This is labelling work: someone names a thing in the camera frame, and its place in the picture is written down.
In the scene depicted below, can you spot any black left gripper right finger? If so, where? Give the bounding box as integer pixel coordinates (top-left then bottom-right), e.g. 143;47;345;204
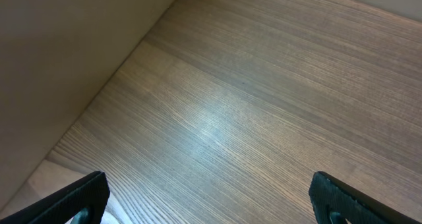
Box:
309;171;421;224

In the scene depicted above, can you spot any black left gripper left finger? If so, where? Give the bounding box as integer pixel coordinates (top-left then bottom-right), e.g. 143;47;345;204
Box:
1;171;110;224

